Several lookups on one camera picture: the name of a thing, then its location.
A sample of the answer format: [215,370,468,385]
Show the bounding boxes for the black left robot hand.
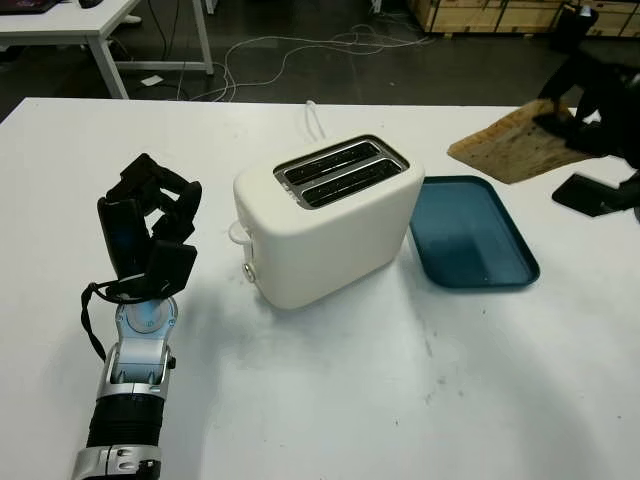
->
[96,153,204,282]

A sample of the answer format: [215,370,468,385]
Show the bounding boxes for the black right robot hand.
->
[537,51,640,172]

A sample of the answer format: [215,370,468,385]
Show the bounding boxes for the toasted bread slice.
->
[447,99,595,187]

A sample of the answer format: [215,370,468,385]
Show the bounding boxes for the white toaster lever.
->
[227,221,254,248]

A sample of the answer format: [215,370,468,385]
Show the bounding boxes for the white two-slot toaster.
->
[232,133,425,312]

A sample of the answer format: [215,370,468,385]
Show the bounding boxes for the blue plastic tray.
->
[407,174,542,293]

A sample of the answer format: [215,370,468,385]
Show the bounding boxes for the black waste bin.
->
[549,2,600,52]

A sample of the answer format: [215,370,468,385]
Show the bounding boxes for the wooden crate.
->
[406,0,640,38]

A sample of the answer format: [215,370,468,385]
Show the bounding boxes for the white office desk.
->
[0,0,216,100]

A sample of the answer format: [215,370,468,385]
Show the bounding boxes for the dark laptop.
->
[0,0,52,14]

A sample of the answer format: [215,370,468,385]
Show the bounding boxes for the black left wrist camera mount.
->
[143,239,199,302]

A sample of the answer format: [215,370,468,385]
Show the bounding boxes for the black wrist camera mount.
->
[551,172,624,219]
[143,239,199,302]

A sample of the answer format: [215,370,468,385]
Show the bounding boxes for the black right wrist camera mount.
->
[551,172,624,219]

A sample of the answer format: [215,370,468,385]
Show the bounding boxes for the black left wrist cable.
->
[80,276,172,362]

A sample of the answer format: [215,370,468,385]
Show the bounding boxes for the white toaster power cord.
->
[303,99,329,142]

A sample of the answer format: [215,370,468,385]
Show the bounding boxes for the white cables on floor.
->
[174,23,432,102]

